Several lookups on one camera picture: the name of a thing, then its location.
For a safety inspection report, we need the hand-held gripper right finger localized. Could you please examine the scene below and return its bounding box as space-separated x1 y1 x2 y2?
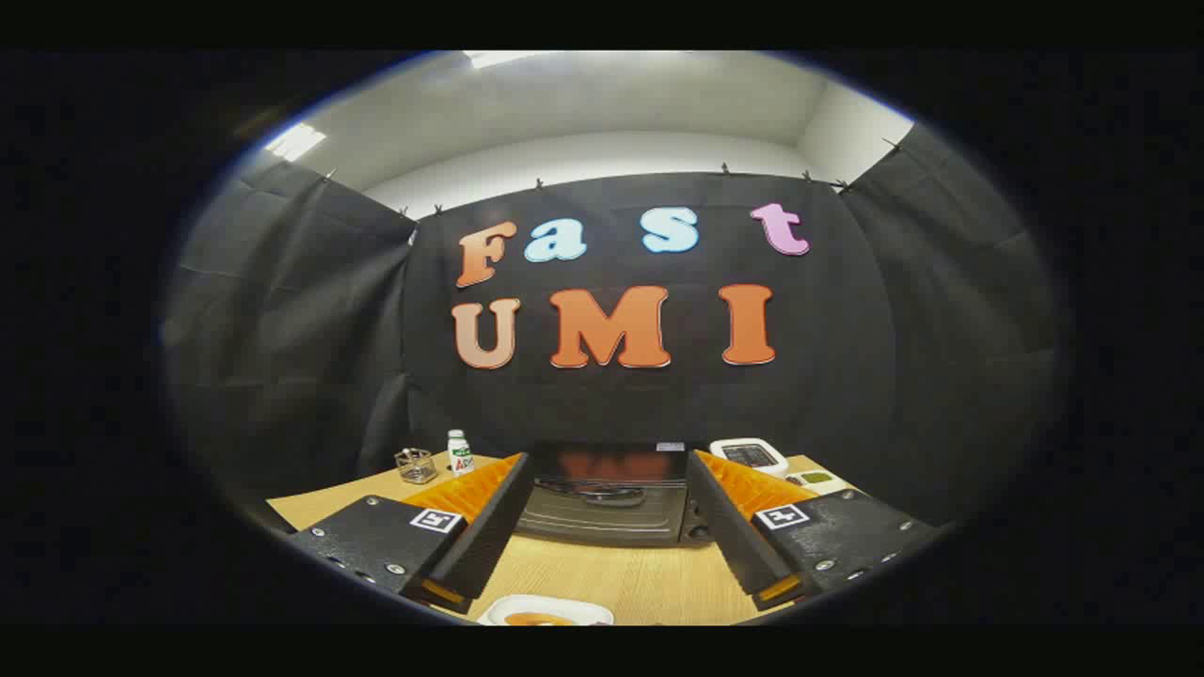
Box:
687 449 942 612

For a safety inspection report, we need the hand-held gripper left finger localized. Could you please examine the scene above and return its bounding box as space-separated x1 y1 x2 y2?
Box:
287 452 534 617

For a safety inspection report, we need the black toaster oven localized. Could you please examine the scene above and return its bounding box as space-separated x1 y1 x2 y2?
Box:
515 442 716 548

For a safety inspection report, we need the white bread toaster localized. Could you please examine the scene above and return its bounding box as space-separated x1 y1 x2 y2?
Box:
709 437 789 479

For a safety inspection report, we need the small white snack dish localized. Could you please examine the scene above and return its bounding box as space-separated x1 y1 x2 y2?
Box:
785 469 848 496

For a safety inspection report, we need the white plate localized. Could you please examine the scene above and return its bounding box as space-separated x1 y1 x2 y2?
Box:
477 594 614 627

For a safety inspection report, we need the ceiling light panel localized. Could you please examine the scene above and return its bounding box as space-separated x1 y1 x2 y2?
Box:
265 122 327 163
463 51 556 70

